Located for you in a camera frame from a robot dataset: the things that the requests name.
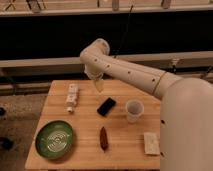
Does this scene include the green ceramic bowl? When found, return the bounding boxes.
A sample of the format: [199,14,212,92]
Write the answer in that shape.
[35,120,74,160]

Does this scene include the black hanging cable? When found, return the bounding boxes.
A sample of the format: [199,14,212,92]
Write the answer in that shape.
[113,3,135,59]

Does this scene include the white bottle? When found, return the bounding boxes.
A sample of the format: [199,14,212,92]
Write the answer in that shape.
[66,84,79,113]

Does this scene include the clear plastic cup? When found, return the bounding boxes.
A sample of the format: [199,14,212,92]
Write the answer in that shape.
[125,99,144,123]

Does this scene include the wooden table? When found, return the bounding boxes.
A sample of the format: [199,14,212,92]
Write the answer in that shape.
[25,80,160,170]

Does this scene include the black phone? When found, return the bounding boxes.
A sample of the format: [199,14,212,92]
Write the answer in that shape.
[97,98,116,116]

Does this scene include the dark red chili pepper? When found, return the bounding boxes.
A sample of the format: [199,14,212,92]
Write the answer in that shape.
[100,127,108,151]

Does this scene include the white rectangular sponge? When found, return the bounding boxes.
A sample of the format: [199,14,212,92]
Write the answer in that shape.
[144,132,160,155]

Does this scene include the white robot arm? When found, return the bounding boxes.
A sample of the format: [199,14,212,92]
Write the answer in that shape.
[79,38,213,171]

